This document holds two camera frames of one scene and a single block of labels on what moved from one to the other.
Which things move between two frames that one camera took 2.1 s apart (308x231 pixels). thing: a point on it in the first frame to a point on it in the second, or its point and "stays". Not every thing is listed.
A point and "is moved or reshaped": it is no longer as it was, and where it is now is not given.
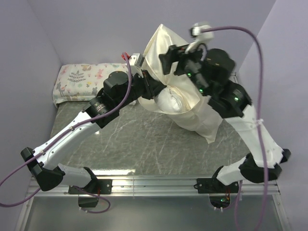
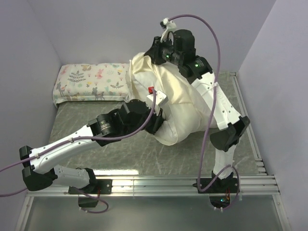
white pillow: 168,102 is moved or reshaped
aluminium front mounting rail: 141,186 stays
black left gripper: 152,87 to 158,120
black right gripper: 176,54 to 154,51
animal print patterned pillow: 76,81 stays
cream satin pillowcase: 182,100 is moved or reshaped
